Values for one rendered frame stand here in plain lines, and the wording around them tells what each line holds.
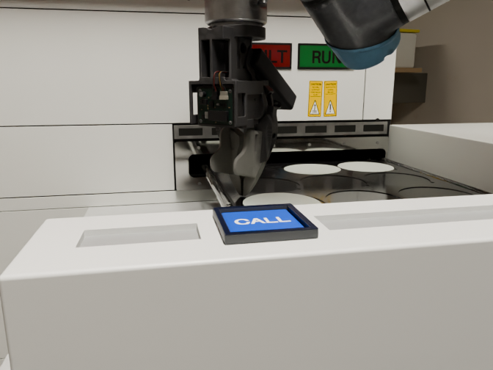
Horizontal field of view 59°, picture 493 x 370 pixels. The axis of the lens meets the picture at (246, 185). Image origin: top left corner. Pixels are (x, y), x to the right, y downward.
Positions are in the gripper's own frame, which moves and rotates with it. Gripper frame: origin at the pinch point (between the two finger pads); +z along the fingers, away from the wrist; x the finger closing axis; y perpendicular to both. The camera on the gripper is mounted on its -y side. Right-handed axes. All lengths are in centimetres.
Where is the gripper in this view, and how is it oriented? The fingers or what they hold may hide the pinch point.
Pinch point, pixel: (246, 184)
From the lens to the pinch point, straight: 58.9
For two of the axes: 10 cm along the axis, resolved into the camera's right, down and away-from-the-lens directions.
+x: 8.2, 1.3, -5.5
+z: 0.0, 9.7, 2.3
